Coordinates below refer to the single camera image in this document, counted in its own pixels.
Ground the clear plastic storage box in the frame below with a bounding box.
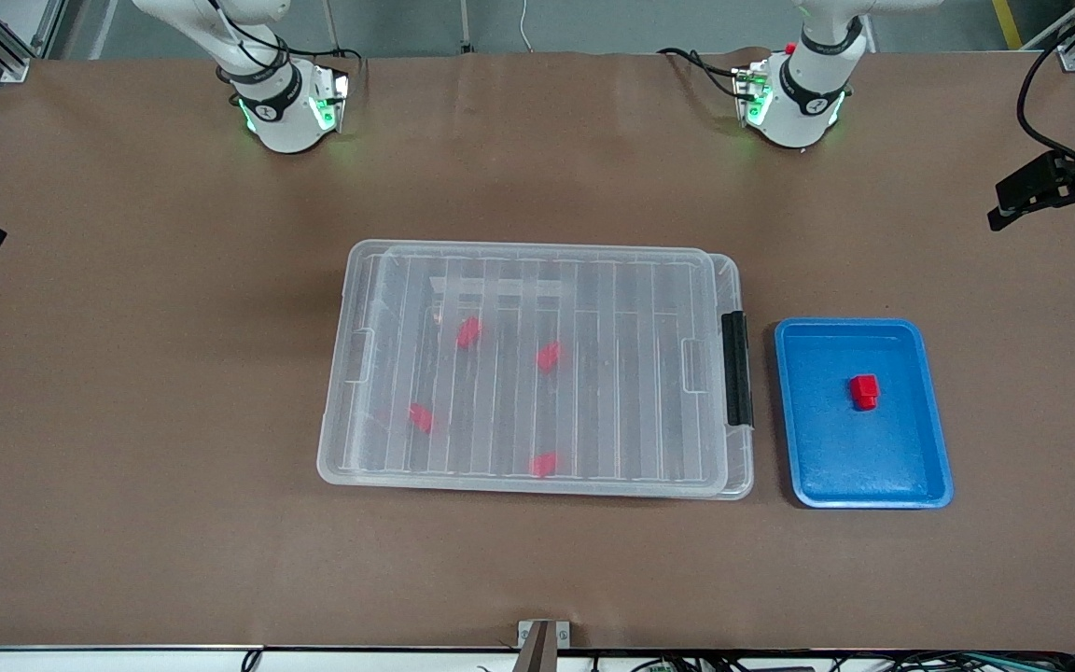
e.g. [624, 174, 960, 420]
[316, 240, 755, 501]

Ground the black box latch handle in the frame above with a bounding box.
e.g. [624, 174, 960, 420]
[721, 312, 754, 428]

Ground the thin black cable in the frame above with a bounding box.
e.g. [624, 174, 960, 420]
[286, 42, 363, 64]
[657, 47, 746, 99]

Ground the blue plastic tray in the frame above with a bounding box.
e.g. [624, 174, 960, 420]
[774, 317, 955, 510]

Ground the metal bracket with post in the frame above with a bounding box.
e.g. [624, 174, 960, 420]
[517, 620, 571, 672]

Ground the clear plastic storage bin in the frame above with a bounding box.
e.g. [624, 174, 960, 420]
[316, 240, 725, 496]

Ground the black camera clamp mount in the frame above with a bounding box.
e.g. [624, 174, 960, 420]
[987, 121, 1075, 234]

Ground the brown table mat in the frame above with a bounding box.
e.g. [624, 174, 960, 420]
[0, 47, 1075, 651]

